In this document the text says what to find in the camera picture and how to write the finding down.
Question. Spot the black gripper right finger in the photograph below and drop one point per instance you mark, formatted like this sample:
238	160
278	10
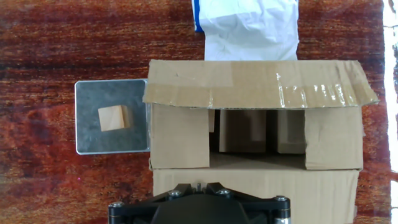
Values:
264	207

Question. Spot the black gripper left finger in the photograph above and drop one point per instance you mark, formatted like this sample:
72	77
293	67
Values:
140	207

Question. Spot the brown cardboard box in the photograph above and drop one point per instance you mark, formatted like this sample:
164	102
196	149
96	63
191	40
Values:
248	84

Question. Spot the silver digital kitchen scale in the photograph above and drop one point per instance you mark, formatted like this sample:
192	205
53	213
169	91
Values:
93	137

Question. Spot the small wooden cube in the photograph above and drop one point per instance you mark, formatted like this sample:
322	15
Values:
112	118

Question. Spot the blue tissue pack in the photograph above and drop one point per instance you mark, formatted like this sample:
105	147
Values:
248	31

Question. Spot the wood grain table mat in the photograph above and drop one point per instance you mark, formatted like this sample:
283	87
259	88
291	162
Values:
62	46

